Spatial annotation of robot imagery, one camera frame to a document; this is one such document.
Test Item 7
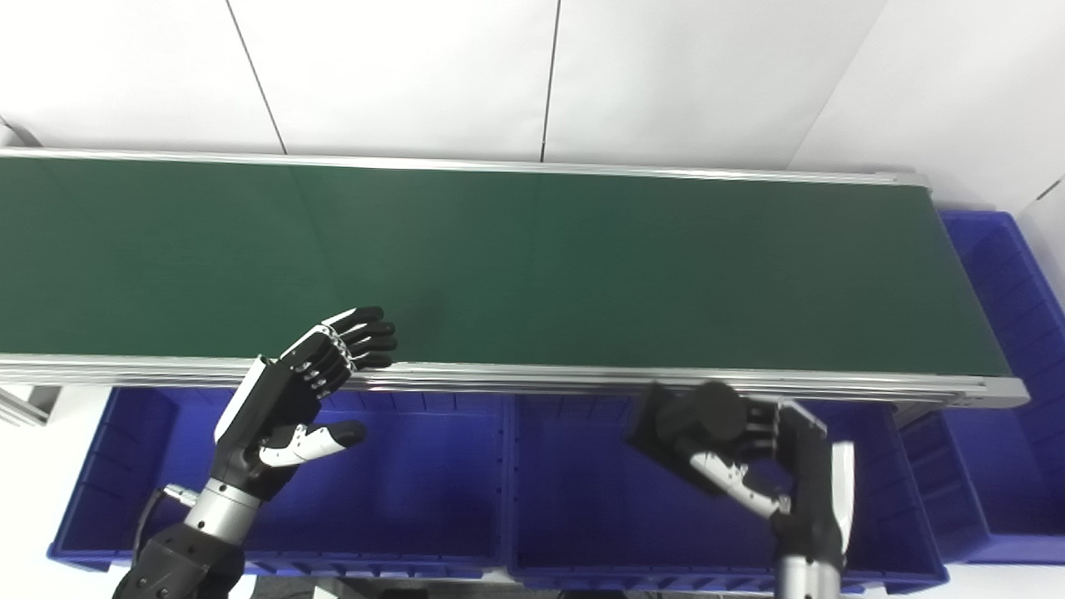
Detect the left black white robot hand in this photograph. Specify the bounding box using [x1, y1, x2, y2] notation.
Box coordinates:
[208, 306, 399, 502]

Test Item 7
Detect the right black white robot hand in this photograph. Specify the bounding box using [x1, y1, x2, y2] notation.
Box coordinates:
[691, 399, 856, 567]

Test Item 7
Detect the black cylinder part square base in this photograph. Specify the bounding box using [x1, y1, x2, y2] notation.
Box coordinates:
[626, 379, 751, 497]

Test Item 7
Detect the blue plastic bin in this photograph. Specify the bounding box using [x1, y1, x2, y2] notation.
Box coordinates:
[506, 391, 950, 594]
[47, 387, 513, 580]
[899, 210, 1065, 567]

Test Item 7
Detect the aluminium conveyor support leg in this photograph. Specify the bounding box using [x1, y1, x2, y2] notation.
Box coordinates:
[0, 384, 62, 428]

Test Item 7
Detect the green conveyor belt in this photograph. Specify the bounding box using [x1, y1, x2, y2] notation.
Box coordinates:
[0, 158, 1013, 378]
[0, 116, 1031, 411]

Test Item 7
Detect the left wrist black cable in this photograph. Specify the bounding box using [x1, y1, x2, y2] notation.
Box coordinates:
[131, 486, 199, 568]

